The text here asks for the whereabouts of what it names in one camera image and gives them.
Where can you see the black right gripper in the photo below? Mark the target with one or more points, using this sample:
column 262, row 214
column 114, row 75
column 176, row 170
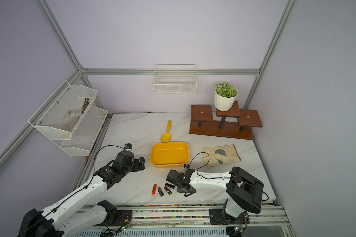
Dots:
column 179, row 189

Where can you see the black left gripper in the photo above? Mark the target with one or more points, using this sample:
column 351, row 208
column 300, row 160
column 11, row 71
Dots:
column 137, row 167

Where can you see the black glossy usb flash drive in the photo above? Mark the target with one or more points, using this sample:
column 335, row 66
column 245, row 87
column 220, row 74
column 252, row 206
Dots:
column 170, row 185

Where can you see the dark red usb flash drive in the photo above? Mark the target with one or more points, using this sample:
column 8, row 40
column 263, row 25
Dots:
column 168, row 190

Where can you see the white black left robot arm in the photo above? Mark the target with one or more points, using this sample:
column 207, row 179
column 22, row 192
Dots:
column 60, row 219

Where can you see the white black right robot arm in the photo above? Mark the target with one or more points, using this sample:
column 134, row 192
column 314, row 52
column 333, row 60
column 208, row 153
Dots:
column 244, row 190

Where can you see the yellow plastic storage box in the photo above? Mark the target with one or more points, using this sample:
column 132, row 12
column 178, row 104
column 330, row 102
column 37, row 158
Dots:
column 169, row 154

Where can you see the yellow plastic toy shovel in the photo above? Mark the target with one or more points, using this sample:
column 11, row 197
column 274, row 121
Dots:
column 167, row 136

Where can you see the beige work glove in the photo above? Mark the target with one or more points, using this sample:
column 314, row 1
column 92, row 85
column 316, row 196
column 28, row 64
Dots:
column 220, row 155

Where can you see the brown wooden tiered stand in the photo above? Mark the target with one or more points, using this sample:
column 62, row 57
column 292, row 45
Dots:
column 235, row 123

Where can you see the clear plastic bag in shelf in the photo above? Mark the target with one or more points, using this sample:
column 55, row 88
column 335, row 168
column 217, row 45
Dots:
column 71, row 119

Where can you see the white mesh two-tier shelf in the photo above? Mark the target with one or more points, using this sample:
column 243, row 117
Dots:
column 48, row 119

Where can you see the white pot green plant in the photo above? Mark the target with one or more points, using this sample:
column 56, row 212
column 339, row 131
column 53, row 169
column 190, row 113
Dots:
column 225, row 96

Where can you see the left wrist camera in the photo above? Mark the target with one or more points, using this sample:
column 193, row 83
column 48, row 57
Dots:
column 128, row 146

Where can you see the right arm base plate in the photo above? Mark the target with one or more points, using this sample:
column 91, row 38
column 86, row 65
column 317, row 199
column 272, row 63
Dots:
column 219, row 217

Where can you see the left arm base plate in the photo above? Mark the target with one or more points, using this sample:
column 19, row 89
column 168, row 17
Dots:
column 118, row 218

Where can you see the white wire wall basket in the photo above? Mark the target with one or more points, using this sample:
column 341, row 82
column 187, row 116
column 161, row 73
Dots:
column 175, row 79

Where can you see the aluminium rail frame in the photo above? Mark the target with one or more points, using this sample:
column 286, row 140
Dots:
column 191, row 220

